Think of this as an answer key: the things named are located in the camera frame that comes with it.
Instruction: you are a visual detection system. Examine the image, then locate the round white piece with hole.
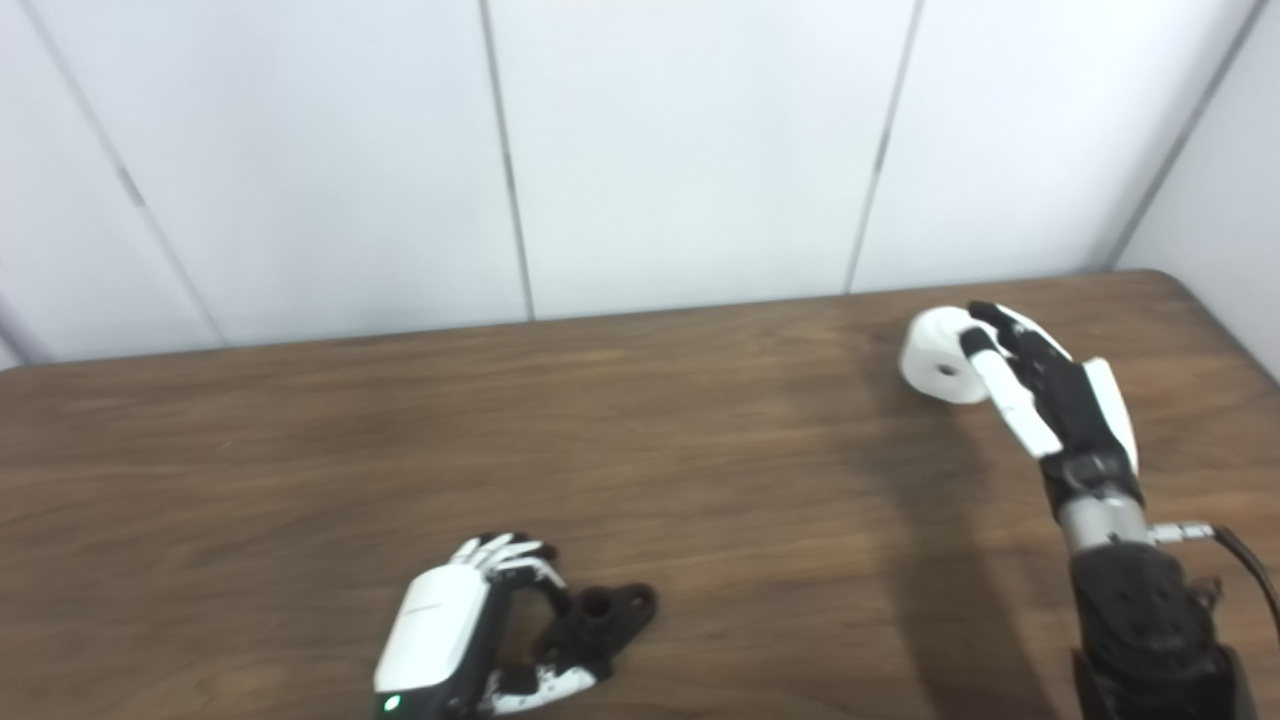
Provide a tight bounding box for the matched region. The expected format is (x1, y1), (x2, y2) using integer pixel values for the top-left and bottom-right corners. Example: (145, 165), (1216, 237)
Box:
(898, 306), (996, 406)

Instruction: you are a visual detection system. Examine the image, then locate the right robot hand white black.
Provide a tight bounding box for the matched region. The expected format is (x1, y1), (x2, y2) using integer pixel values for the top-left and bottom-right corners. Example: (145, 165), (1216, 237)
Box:
(958, 301), (1144, 511)

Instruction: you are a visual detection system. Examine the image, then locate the black flanged holder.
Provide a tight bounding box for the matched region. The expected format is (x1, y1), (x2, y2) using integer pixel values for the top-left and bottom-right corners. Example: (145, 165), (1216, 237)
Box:
(540, 582), (659, 683)

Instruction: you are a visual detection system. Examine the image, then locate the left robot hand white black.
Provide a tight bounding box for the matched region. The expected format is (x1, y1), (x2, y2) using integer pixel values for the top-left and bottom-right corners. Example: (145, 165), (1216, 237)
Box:
(373, 533), (601, 720)

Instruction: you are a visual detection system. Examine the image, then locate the gray wall corner post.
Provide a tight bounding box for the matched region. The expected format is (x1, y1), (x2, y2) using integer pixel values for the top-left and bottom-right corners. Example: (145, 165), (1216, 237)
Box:
(0, 290), (51, 366)

